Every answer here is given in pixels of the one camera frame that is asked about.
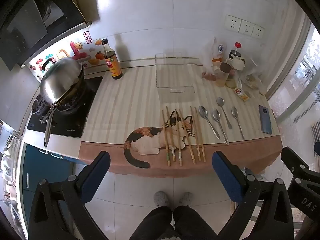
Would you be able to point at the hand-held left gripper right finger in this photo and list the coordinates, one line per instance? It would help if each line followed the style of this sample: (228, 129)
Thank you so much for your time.
(226, 177)

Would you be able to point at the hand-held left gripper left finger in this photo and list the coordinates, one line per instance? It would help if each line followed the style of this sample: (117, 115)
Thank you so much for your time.
(96, 177)

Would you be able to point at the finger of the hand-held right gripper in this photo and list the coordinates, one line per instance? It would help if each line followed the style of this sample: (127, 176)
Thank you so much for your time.
(306, 200)
(295, 161)

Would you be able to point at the steel spoon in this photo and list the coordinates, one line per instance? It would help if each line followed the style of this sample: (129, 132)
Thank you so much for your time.
(216, 115)
(203, 111)
(234, 112)
(220, 101)

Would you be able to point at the clear plastic tray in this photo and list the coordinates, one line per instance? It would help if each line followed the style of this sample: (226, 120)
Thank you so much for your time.
(175, 90)

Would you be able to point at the person's right grey slipper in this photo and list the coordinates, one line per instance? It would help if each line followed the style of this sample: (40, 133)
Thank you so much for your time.
(186, 198)

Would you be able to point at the person's grey slipper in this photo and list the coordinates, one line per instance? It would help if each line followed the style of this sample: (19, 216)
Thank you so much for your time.
(186, 198)
(161, 198)

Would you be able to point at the blue smartphone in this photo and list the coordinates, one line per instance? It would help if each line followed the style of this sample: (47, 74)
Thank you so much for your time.
(266, 120)

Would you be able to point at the black gas stove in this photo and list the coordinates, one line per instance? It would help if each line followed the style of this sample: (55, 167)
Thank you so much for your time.
(70, 127)

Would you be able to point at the blue kitchen cabinet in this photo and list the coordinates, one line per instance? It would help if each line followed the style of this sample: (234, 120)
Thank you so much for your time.
(37, 165)

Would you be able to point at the person's left grey slipper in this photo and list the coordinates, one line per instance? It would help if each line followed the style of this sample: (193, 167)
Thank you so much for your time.
(161, 198)

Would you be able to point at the person's left leg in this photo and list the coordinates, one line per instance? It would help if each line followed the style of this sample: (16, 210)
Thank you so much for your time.
(152, 225)

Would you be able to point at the cat print table mat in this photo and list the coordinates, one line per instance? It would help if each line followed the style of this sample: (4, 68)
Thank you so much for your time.
(125, 105)

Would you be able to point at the small orange white box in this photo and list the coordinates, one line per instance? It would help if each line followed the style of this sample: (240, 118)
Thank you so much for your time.
(240, 92)

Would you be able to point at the jar with brown lid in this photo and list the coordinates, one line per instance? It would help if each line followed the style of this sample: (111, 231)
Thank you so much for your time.
(223, 75)

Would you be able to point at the small brown packet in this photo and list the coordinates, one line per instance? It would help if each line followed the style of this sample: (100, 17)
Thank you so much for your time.
(208, 76)

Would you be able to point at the white lidded container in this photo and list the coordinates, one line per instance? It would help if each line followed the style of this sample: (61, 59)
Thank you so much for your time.
(238, 64)

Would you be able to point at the soy sauce bottle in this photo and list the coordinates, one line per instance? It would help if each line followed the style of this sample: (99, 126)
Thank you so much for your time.
(112, 65)

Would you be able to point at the dark sauce bottle red cap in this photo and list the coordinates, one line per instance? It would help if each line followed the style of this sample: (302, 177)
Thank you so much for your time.
(235, 52)

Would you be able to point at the black range hood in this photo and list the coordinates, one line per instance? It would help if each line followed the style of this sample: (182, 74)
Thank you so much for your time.
(25, 30)

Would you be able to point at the window frame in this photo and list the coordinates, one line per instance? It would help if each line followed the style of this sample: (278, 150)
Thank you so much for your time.
(300, 80)

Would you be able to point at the cartoon wall stickers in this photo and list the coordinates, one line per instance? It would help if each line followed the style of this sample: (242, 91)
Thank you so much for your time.
(80, 52)

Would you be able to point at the white wall socket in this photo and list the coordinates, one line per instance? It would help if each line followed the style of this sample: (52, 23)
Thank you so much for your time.
(232, 23)
(258, 31)
(246, 27)

